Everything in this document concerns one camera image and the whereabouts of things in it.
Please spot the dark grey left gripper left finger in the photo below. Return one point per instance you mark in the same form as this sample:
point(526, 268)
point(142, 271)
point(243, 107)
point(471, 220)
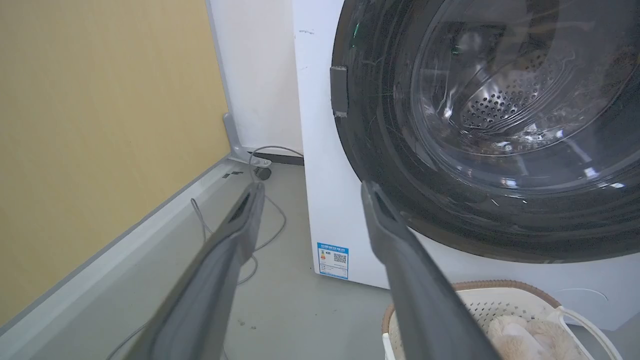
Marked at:
point(200, 300)

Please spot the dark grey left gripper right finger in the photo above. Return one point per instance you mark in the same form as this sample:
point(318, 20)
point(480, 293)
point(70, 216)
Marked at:
point(430, 310)

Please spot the round dark glass washer door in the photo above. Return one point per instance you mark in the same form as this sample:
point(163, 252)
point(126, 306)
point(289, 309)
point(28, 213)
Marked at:
point(500, 125)

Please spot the white washing machine body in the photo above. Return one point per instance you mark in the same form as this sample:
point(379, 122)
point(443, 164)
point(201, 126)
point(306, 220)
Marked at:
point(330, 200)

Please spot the white perforated laundry basket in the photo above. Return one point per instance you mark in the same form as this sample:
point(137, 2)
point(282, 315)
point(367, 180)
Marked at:
point(505, 300)

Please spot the blue energy label sticker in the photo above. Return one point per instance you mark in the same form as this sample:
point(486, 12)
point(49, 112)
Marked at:
point(333, 260)

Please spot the cream fluffy laundry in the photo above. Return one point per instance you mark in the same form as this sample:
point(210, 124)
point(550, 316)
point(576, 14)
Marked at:
point(535, 340)

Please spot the small black caster wheel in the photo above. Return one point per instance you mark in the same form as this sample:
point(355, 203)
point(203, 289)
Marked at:
point(263, 173)

